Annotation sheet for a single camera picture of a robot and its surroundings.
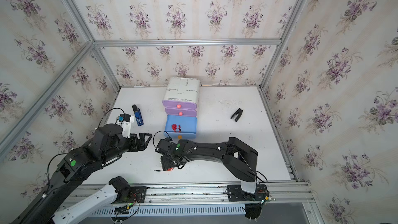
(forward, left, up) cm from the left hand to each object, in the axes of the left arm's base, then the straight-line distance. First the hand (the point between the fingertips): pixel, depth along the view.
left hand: (148, 137), depth 65 cm
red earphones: (+18, -7, -24) cm, 31 cm away
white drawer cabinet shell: (+32, -13, -3) cm, 35 cm away
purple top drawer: (+23, -14, -6) cm, 27 cm away
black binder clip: (+30, -50, -23) cm, 63 cm away
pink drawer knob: (+22, -12, -14) cm, 28 cm away
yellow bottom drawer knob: (+11, -11, -22) cm, 27 cm away
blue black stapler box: (+30, +19, -27) cm, 44 cm away
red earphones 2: (-7, -6, -23) cm, 25 cm away
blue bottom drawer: (+19, -16, -23) cm, 33 cm away
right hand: (-5, -7, -22) cm, 23 cm away
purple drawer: (+24, -15, -14) cm, 31 cm away
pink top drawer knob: (+22, -11, -6) cm, 25 cm away
